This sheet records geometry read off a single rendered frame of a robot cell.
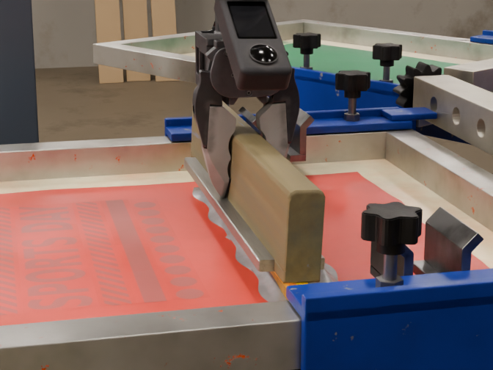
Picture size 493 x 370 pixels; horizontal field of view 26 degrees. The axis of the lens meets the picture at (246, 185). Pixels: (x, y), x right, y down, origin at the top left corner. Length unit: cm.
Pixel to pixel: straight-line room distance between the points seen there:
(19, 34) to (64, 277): 69
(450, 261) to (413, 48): 141
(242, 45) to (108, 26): 645
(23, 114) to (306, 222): 83
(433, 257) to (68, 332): 30
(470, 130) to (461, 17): 760
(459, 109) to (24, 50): 64
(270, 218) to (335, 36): 151
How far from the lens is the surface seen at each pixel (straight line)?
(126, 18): 742
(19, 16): 157
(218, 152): 100
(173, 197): 116
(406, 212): 75
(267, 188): 87
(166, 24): 743
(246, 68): 90
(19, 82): 158
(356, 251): 99
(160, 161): 126
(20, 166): 124
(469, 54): 214
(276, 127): 100
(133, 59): 199
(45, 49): 803
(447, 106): 132
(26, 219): 110
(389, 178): 124
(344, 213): 110
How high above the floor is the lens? 128
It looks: 16 degrees down
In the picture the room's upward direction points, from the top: straight up
